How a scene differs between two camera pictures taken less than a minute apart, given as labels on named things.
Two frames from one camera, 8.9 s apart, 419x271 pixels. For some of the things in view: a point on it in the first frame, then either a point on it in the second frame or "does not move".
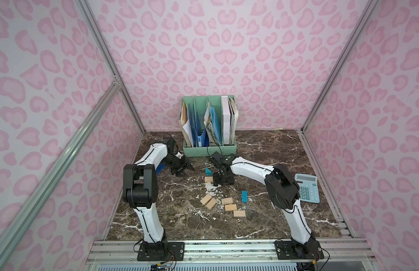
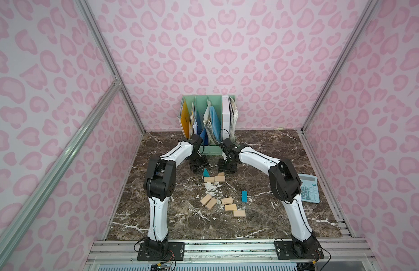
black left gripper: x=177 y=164 to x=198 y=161
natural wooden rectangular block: x=208 y=179 does not move
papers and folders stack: x=221 y=130 does not move
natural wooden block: x=205 y=199 does not move
